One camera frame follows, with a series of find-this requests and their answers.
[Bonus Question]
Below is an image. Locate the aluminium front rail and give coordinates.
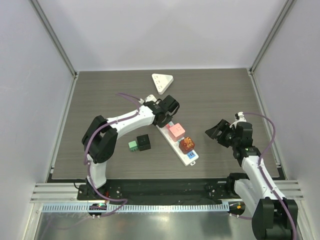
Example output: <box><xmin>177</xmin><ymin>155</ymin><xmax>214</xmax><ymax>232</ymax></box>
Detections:
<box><xmin>30</xmin><ymin>180</ymin><xmax>304</xmax><ymax>203</ymax></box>

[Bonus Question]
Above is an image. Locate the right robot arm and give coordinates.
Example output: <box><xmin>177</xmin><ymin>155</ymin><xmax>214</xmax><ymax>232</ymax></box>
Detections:
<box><xmin>205</xmin><ymin>114</ymin><xmax>298</xmax><ymax>240</ymax></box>

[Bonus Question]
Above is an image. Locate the left aluminium corner post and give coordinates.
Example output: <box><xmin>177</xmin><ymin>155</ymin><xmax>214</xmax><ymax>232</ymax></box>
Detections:
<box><xmin>29</xmin><ymin>0</ymin><xmax>78</xmax><ymax>80</ymax></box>

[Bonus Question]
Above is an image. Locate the white power strip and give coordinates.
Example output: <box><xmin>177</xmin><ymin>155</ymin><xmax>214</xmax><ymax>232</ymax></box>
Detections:
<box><xmin>157</xmin><ymin>121</ymin><xmax>199</xmax><ymax>167</ymax></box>

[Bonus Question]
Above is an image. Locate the black plug cube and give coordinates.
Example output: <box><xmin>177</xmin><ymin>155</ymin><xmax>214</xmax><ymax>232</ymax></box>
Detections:
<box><xmin>136</xmin><ymin>134</ymin><xmax>151</xmax><ymax>151</ymax></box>

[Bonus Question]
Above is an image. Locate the pink plug cube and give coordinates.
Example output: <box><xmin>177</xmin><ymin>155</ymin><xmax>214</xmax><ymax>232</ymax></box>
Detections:
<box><xmin>168</xmin><ymin>123</ymin><xmax>186</xmax><ymax>142</ymax></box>

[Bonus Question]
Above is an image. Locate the white slotted cable duct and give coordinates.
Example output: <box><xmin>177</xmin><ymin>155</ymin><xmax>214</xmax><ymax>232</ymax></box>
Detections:
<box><xmin>42</xmin><ymin>202</ymin><xmax>230</xmax><ymax>214</ymax></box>

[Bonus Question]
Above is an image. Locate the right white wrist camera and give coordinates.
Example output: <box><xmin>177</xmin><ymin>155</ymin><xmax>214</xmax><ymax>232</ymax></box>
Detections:
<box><xmin>231</xmin><ymin>111</ymin><xmax>247</xmax><ymax>127</ymax></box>

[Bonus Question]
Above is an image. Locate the aluminium corner post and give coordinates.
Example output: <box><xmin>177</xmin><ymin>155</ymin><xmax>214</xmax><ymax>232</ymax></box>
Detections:
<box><xmin>29</xmin><ymin>0</ymin><xmax>78</xmax><ymax>80</ymax></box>
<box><xmin>247</xmin><ymin>0</ymin><xmax>298</xmax><ymax>76</ymax></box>

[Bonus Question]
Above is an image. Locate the green plug cube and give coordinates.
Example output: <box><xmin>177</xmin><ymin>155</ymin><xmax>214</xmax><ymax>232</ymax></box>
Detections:
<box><xmin>128</xmin><ymin>140</ymin><xmax>139</xmax><ymax>152</ymax></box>

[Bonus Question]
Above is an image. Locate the white triangular socket adapter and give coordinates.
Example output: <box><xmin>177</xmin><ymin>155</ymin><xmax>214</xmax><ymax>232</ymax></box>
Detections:
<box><xmin>151</xmin><ymin>73</ymin><xmax>174</xmax><ymax>95</ymax></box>

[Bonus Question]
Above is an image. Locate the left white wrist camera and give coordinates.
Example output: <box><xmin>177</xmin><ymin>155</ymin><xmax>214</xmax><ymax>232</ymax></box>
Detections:
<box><xmin>138</xmin><ymin>94</ymin><xmax>159</xmax><ymax>106</ymax></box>

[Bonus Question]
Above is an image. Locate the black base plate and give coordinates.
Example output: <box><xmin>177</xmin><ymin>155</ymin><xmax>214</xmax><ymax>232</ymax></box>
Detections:
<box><xmin>76</xmin><ymin>177</ymin><xmax>253</xmax><ymax>205</ymax></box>

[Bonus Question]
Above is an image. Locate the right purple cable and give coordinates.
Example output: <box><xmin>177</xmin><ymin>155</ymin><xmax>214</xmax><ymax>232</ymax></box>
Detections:
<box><xmin>243</xmin><ymin>112</ymin><xmax>298</xmax><ymax>240</ymax></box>

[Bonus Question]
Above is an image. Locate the brown orange plug cube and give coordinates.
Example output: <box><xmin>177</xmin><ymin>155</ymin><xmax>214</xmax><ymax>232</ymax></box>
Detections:
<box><xmin>178</xmin><ymin>137</ymin><xmax>195</xmax><ymax>155</ymax></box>

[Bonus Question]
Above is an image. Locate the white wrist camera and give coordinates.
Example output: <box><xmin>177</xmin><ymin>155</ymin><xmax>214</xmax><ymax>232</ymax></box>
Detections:
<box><xmin>231</xmin><ymin>111</ymin><xmax>247</xmax><ymax>127</ymax></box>
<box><xmin>138</xmin><ymin>94</ymin><xmax>159</xmax><ymax>106</ymax></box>

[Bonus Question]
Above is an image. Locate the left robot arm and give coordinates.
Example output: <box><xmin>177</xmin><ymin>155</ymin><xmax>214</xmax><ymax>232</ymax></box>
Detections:
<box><xmin>81</xmin><ymin>95</ymin><xmax>180</xmax><ymax>200</ymax></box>

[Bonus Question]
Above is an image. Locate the right aluminium corner post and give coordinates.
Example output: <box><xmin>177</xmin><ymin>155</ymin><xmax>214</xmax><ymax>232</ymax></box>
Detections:
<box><xmin>247</xmin><ymin>0</ymin><xmax>298</xmax><ymax>76</ymax></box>

